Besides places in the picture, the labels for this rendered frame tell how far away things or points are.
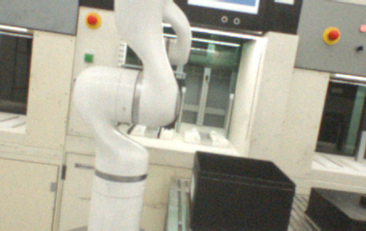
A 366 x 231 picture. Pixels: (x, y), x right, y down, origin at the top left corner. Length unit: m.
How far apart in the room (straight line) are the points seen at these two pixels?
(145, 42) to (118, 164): 0.26
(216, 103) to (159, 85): 1.69
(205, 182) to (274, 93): 0.61
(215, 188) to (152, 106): 0.37
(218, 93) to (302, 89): 0.93
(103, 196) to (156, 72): 0.29
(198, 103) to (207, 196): 1.43
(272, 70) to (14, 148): 1.11
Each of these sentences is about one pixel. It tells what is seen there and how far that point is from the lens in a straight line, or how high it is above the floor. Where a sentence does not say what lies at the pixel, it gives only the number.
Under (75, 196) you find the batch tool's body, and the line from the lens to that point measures 1.64.
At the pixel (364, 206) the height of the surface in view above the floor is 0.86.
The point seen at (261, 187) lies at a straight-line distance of 1.04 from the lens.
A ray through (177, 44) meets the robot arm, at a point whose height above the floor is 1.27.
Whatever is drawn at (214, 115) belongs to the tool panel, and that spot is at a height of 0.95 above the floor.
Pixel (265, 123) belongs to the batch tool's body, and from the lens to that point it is 1.50.
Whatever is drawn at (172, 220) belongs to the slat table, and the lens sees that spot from 1.10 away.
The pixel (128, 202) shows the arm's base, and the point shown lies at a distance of 0.81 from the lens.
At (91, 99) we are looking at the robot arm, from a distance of 0.76.
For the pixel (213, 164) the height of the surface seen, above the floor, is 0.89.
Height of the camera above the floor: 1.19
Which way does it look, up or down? 7 degrees down
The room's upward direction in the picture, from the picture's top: 8 degrees clockwise
